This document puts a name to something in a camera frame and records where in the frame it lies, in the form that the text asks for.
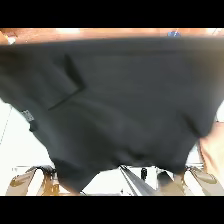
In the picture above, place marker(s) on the black T-shirt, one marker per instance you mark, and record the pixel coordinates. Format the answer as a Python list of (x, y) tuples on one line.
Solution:
[(126, 100)]

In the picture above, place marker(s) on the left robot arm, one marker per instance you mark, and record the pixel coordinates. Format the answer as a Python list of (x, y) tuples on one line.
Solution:
[(23, 180)]

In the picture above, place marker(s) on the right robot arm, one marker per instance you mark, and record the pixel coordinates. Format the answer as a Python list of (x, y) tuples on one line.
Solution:
[(200, 181)]

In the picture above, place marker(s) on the beige garment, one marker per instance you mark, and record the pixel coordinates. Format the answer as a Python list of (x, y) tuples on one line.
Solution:
[(213, 150)]

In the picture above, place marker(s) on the silver frame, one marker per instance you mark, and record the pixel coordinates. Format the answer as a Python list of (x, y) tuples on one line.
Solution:
[(138, 186)]

